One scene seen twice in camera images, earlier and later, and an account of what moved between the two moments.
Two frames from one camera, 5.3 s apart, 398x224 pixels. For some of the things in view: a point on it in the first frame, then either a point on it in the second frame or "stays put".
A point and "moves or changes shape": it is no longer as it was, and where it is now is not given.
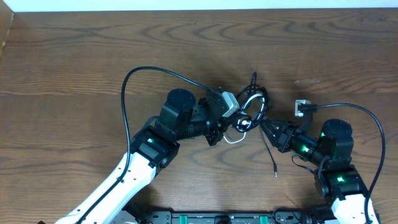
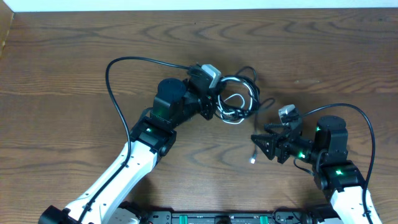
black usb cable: [242, 128] -> [239, 97]
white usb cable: [245, 126] moves or changes shape
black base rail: [280, 216] stays put
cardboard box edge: [6, 20] stays put
